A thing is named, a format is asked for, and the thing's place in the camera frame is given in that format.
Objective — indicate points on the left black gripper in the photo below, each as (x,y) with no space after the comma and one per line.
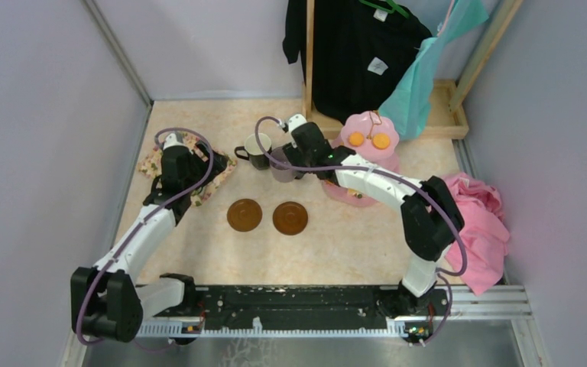
(218,162)

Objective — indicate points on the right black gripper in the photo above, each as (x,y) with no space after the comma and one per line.
(293,153)

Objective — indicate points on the floral rectangular tray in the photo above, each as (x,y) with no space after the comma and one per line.
(150,166)

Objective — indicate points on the grey mug black handle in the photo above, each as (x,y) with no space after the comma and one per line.
(280,172)

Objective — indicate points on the round orange cookie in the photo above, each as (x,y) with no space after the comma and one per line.
(356,139)

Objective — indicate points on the black mug white inside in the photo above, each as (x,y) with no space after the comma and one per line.
(251,152)

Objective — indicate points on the round dotted biscuit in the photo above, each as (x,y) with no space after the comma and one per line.
(381,141)

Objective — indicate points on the brown round coaster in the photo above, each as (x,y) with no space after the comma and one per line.
(244,215)
(290,218)

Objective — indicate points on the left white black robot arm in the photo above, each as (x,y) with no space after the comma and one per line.
(106,302)

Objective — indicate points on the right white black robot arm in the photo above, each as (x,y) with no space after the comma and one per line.
(430,217)

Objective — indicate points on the pink three-tier cake stand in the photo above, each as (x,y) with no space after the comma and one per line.
(368,123)

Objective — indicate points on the black t-shirt on hanger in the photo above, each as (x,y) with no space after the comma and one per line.
(360,54)

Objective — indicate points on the teal garment hanging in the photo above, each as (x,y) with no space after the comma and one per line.
(408,106)

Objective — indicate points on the wooden clothes rack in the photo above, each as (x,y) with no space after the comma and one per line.
(447,117)

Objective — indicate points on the green clothes hanger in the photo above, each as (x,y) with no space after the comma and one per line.
(387,6)

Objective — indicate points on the pink crumpled towel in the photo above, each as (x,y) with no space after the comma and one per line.
(484,234)

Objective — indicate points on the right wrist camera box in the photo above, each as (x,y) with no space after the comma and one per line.
(294,122)

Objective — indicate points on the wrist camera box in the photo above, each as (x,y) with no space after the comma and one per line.
(173,140)
(294,122)

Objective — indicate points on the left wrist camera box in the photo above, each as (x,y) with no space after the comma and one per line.
(173,140)

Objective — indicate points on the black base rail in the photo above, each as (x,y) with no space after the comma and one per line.
(339,311)

